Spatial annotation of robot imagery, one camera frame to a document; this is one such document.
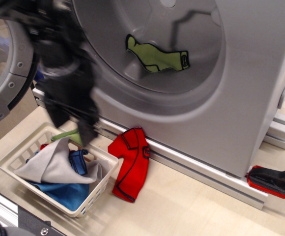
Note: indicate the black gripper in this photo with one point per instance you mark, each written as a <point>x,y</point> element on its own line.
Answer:
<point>71,99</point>

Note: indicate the light green cloth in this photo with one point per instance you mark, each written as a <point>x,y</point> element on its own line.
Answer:
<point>73,135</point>

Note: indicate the dark blue miniature garment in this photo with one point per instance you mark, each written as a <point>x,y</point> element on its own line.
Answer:
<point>77,161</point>

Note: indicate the small red garment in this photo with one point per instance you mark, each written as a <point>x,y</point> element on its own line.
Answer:
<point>43,146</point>

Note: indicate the grey cloth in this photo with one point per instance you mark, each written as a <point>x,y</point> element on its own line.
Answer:
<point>51,165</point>

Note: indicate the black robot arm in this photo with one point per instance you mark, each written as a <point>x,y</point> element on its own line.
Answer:
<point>45,36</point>

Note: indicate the white plastic laundry basket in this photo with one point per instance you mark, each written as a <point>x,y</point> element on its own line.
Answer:
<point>30,146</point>

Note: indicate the grey round machine door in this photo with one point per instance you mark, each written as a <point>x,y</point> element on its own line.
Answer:
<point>21,63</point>

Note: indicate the grey toy washing machine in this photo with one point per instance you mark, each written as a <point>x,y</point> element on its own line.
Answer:
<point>216,111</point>

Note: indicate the red miniature shirt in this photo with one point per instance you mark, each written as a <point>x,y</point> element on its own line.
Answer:
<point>133,148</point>

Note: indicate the light blue cloth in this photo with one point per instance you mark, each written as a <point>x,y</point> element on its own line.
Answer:
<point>70,195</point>

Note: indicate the green miniature garment in drum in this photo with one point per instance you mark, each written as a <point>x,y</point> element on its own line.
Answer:
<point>154,59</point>

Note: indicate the red black clamp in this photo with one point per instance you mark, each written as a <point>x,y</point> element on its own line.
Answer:
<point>267,180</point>

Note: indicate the black bracket with screw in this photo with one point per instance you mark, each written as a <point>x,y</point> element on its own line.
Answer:
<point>35,225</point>

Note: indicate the aluminium profile rail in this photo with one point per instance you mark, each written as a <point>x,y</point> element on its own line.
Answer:
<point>236,187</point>

